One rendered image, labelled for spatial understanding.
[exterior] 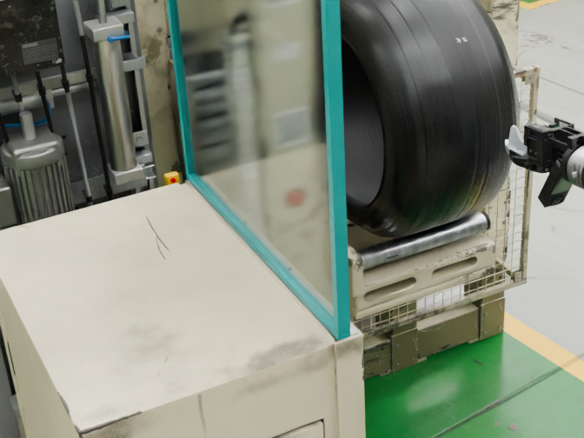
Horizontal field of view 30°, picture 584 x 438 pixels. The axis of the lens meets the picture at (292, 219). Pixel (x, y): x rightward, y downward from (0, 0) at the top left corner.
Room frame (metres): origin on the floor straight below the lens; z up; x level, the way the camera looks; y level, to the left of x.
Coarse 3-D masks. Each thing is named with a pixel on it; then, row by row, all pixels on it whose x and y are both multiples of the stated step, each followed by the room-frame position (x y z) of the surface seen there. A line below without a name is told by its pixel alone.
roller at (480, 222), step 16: (448, 224) 2.05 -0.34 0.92; (464, 224) 2.05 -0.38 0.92; (480, 224) 2.06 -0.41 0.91; (400, 240) 2.00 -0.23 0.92; (416, 240) 2.00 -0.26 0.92; (432, 240) 2.01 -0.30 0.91; (448, 240) 2.03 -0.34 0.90; (368, 256) 1.95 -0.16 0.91; (384, 256) 1.96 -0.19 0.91; (400, 256) 1.98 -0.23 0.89
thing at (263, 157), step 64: (192, 0) 1.59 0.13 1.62; (256, 0) 1.37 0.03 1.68; (320, 0) 1.20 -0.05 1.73; (192, 64) 1.61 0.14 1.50; (256, 64) 1.38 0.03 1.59; (320, 64) 1.21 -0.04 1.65; (192, 128) 1.64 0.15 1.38; (256, 128) 1.40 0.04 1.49; (320, 128) 1.22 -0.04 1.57; (256, 192) 1.41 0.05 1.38; (320, 192) 1.22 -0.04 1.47; (320, 256) 1.23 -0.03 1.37; (320, 320) 1.22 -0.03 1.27
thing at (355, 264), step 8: (352, 248) 1.93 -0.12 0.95; (352, 256) 1.90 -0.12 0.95; (360, 256) 1.90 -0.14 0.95; (352, 264) 1.89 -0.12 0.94; (360, 264) 1.89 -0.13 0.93; (352, 272) 1.89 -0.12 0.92; (360, 272) 1.89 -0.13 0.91; (352, 280) 1.89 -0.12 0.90; (360, 280) 1.89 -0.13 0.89; (352, 288) 1.89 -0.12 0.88; (360, 288) 1.89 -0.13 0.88; (352, 296) 1.89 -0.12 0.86
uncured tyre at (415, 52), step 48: (384, 0) 2.06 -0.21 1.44; (432, 0) 2.07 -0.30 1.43; (384, 48) 1.97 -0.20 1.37; (432, 48) 1.97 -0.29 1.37; (480, 48) 1.99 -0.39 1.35; (384, 96) 1.93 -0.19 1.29; (432, 96) 1.90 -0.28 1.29; (480, 96) 1.94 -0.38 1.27; (384, 144) 1.92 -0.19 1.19; (432, 144) 1.88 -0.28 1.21; (480, 144) 1.92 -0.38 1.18; (384, 192) 1.93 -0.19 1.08; (432, 192) 1.88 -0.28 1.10; (480, 192) 1.95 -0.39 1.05
